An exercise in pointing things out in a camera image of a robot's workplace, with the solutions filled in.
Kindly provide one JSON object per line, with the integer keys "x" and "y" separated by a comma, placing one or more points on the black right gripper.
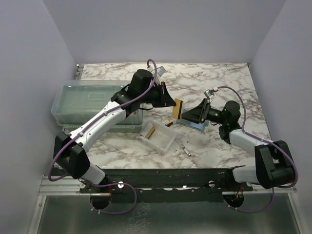
{"x": 198, "y": 113}

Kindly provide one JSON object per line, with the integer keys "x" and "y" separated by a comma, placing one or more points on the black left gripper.
{"x": 165, "y": 100}

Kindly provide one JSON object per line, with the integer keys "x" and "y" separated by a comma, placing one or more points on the green leather card holder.
{"x": 197, "y": 126}

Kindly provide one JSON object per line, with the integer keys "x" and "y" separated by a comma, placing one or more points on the gold card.
{"x": 150, "y": 132}
{"x": 177, "y": 109}

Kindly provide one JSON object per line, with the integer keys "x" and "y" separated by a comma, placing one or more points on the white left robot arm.
{"x": 70, "y": 150}

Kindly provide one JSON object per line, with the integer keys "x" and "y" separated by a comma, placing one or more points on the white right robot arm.
{"x": 273, "y": 167}

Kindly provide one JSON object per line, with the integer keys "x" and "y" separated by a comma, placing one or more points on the gold card in tray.
{"x": 150, "y": 132}

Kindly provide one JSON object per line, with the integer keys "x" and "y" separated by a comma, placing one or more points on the yellow black utility knife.
{"x": 168, "y": 124}

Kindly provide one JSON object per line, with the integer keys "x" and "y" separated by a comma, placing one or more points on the clear small plastic tray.
{"x": 162, "y": 138}

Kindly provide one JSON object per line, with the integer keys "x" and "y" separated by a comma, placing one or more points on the small metal cylinder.
{"x": 186, "y": 151}

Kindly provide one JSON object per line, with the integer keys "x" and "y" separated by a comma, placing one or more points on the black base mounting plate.
{"x": 167, "y": 185}

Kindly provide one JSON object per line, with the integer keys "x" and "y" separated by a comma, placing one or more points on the clear plastic storage box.
{"x": 80, "y": 100}

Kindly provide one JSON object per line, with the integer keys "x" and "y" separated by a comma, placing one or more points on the aluminium extrusion rail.
{"x": 64, "y": 187}

